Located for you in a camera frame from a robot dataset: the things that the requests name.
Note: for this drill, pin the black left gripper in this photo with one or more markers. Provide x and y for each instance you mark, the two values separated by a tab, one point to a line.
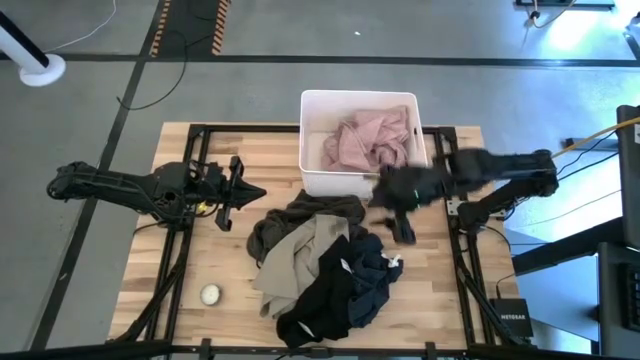
227	192

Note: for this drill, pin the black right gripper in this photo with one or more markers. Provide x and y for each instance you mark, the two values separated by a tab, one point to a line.
415	185

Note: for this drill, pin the dark olive garment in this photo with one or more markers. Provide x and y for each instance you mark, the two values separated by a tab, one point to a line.
300	212

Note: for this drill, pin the navy blue garment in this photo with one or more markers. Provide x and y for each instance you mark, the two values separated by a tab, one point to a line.
372	280

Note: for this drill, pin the beige garment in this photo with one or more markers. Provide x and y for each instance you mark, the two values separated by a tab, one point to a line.
295	260

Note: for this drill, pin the black garment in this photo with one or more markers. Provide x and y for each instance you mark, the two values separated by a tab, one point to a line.
325	300

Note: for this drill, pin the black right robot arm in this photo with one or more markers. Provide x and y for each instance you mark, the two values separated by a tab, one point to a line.
520	170

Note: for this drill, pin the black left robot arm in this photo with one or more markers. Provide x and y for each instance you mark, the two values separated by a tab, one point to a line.
125	185

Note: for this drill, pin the pink garment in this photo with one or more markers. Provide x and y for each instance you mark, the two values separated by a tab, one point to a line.
365	142

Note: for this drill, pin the silver mounting plate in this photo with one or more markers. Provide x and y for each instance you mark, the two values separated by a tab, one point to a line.
452	207

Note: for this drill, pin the white plastic bin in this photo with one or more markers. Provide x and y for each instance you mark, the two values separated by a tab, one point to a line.
320	150

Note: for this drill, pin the round white puck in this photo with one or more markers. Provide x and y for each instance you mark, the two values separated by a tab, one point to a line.
210	294

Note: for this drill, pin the hazard striped floor mat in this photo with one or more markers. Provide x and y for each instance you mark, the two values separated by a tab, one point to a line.
192	25

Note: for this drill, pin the black aluminium crossbar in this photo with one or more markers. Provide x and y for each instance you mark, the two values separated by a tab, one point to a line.
75	351

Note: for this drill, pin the white pole stand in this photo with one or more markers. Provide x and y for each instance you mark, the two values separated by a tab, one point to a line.
42	70

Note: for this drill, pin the black side desk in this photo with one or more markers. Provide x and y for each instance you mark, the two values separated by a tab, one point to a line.
612	300

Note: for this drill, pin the black equipment tower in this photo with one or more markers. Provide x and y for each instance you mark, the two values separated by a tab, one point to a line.
629	175

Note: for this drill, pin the black keyboard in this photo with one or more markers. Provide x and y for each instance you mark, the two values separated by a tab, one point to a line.
632	297

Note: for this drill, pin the black metal table frame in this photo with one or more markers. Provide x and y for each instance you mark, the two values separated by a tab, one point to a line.
175	270

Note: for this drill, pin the black Netgear network switch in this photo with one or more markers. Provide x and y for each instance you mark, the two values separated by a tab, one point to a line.
511	317

